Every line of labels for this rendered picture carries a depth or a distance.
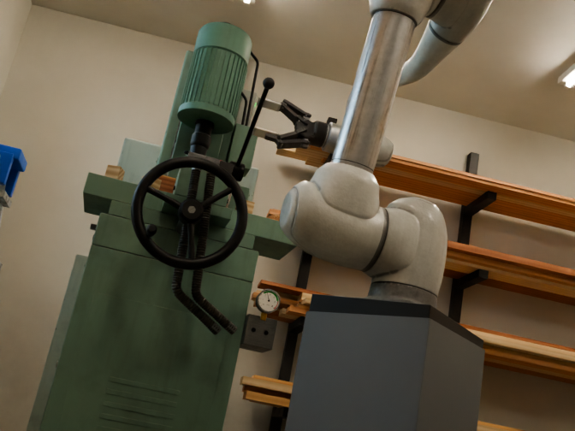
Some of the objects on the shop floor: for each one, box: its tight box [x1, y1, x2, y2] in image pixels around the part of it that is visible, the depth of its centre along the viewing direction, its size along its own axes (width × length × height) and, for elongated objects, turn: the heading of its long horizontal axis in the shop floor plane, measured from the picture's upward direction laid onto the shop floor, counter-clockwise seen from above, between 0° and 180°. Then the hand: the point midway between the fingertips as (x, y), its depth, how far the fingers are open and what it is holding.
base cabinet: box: [39, 245, 252, 431], centre depth 208 cm, size 45×58×71 cm
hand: (259, 116), depth 210 cm, fingers open, 13 cm apart
